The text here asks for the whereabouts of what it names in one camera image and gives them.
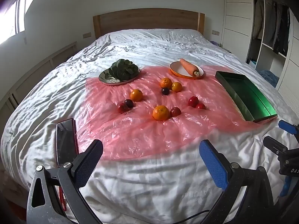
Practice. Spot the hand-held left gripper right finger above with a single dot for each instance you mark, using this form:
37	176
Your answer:
212	163

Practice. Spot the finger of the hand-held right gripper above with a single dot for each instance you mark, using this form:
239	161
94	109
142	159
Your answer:
274	144
287	126

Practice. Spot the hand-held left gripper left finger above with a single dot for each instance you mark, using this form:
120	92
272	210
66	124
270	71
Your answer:
90	162

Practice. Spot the green metal tray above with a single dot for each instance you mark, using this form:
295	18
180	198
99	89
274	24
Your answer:
252	100

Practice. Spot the red apple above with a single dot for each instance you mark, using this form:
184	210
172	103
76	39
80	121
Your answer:
122	108
175	112
193	101
201	106

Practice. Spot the dark purple plum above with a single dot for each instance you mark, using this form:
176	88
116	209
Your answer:
129	103
165	91

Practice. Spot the orange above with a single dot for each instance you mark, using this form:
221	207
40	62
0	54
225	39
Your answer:
166	83
136	95
176	86
160	113

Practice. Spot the person's right hand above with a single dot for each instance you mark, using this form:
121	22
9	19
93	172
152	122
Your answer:
286	186

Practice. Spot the phone in red case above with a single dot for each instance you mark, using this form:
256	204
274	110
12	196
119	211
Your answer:
66	140

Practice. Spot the pink plastic sheet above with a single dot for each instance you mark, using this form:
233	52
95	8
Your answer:
130	133

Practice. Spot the blue towel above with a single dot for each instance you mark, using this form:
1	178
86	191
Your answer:
268	77

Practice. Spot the patterned oval plate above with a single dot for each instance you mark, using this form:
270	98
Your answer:
104	78

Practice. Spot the black hanging garment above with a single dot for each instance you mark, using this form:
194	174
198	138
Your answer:
281	28

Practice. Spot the dark green leafy vegetable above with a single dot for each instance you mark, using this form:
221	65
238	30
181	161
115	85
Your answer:
122	68

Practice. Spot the orange rimmed white plate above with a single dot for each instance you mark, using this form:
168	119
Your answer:
178	69

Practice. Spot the carrot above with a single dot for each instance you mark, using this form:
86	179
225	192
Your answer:
188	66

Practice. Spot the white panelled window bench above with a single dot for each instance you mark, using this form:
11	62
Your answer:
35	74

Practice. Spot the dark grey hanging garment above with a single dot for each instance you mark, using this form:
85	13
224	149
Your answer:
271	23

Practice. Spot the beige hanging garment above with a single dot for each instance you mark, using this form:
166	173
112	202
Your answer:
258	18

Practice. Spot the white wardrobe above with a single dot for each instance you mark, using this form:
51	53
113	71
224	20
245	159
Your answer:
236	9

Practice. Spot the wooden headboard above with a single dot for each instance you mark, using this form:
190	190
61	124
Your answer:
149	18

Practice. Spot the window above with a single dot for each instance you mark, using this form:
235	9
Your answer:
18	16

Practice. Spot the wall switch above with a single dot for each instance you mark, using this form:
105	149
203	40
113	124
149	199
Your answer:
215	33

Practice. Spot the wall socket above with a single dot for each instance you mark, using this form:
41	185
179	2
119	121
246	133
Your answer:
87	35

